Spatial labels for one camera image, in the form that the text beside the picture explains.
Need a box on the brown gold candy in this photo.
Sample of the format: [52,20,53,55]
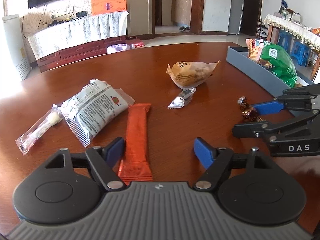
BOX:
[238,96,265,123]

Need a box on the green chip bag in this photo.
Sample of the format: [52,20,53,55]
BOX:
[259,43,298,88]

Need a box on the orange red snack bar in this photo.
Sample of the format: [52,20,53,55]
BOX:
[118,103,153,185]

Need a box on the white printed snack packet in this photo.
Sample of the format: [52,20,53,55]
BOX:
[59,79,135,147]

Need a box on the blue plastic stool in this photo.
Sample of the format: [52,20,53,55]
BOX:
[290,41,310,67]
[277,30,292,54]

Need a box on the green red snack bag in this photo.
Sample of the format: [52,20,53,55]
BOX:
[246,38,273,69]

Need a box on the grey white tray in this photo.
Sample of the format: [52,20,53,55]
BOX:
[226,45,315,98]

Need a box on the small silver candy packet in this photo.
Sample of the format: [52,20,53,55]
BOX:
[167,87,196,109]

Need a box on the dining table with lace cloth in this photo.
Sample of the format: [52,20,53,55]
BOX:
[263,14,319,83]

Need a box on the clear wrapped white candy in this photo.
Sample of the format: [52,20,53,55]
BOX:
[15,105,63,156]

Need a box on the tan bread package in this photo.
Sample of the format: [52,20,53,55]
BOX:
[166,61,220,89]

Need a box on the purple white bottle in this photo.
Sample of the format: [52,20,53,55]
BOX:
[107,43,135,54]

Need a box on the silver refrigerator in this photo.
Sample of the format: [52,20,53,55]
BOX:
[228,0,244,35]

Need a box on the tv stand with white cloth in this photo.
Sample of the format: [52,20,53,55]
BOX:
[28,11,129,72]

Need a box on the kitchen cabinet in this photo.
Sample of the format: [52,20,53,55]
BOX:
[171,0,192,26]

